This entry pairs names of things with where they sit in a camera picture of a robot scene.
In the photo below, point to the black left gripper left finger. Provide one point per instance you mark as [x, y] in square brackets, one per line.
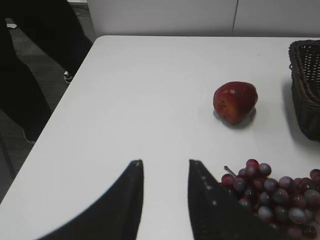
[116, 215]

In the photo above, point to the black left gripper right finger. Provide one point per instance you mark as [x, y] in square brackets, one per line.
[215, 214]

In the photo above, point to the dark brown wicker basket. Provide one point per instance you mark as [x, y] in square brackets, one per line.
[304, 56]

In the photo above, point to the purple red grape bunch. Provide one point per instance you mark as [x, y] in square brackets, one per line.
[291, 205]

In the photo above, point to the dark red apple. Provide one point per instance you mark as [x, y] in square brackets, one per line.
[234, 101]

